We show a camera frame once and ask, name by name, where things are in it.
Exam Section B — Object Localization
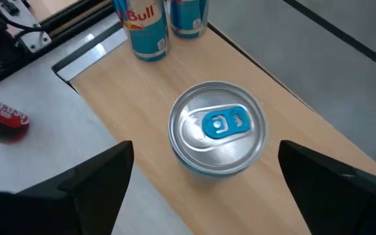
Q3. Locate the blue silver Red Bull can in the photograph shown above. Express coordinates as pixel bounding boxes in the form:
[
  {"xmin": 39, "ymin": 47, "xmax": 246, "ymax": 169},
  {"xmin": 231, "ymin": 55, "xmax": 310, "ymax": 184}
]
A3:
[
  {"xmin": 112, "ymin": 0, "xmax": 171, "ymax": 63},
  {"xmin": 167, "ymin": 80, "xmax": 269, "ymax": 179},
  {"xmin": 169, "ymin": 0, "xmax": 210, "ymax": 39}
]

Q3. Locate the wooden shelf with black legs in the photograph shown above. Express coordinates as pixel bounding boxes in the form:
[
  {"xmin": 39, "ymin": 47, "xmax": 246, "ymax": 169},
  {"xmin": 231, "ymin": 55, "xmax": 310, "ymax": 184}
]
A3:
[{"xmin": 51, "ymin": 19, "xmax": 376, "ymax": 235}]

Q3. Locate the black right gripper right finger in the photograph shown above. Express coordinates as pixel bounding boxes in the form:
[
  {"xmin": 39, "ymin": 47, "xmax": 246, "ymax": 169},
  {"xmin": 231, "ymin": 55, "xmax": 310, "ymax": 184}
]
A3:
[{"xmin": 277, "ymin": 139, "xmax": 376, "ymax": 235}]

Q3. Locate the red Coca-Cola can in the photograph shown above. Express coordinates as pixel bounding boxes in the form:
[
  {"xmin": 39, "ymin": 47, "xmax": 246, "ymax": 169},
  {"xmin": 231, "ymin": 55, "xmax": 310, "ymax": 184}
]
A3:
[{"xmin": 0, "ymin": 92, "xmax": 31, "ymax": 144}]

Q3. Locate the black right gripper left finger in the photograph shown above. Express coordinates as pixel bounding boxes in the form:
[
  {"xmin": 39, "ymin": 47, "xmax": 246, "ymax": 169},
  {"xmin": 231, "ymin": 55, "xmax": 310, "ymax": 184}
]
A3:
[{"xmin": 0, "ymin": 140, "xmax": 135, "ymax": 235}]

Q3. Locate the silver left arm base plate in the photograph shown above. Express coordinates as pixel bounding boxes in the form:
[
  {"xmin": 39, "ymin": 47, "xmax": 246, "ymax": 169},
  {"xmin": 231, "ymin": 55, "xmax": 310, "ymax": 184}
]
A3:
[{"xmin": 0, "ymin": 0, "xmax": 52, "ymax": 54}]

